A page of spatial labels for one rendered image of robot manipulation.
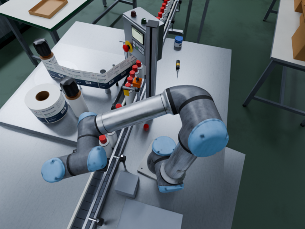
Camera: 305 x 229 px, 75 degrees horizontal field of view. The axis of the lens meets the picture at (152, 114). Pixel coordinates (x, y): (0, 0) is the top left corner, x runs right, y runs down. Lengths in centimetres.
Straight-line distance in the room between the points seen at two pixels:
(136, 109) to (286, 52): 182
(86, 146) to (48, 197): 60
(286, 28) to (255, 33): 138
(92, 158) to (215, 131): 38
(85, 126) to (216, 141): 44
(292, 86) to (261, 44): 88
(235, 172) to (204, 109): 74
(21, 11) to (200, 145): 243
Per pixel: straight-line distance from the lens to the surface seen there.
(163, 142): 97
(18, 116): 151
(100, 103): 137
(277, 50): 225
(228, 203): 121
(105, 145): 102
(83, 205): 112
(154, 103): 66
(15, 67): 338
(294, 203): 240
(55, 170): 70
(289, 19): 278
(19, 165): 139
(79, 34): 207
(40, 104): 130
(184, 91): 63
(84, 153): 68
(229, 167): 127
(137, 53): 98
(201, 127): 55
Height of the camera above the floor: 194
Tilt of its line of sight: 56 degrees down
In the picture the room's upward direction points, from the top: 2 degrees clockwise
